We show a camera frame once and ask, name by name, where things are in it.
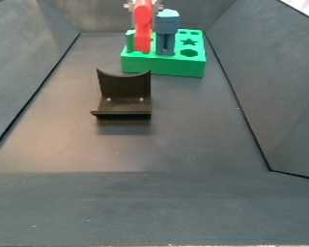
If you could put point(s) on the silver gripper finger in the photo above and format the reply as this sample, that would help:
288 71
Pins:
157 5
129 6

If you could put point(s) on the red square-circle object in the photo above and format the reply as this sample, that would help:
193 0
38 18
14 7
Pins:
142 25

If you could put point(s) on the black curved fixture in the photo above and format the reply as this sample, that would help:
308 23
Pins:
124 95

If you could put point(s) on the green arch block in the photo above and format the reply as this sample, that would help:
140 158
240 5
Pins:
129 37

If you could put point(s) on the green foam shape-sorter base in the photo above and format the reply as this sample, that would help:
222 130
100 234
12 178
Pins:
185 63

